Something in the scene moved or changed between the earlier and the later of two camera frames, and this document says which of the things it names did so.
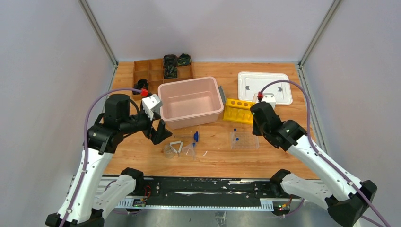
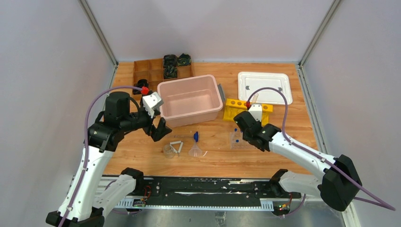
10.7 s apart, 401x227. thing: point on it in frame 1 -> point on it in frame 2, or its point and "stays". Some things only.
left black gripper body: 150,127 stays
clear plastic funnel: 188,150 -> 195,151
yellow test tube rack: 239,110 stays
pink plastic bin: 191,102 stays
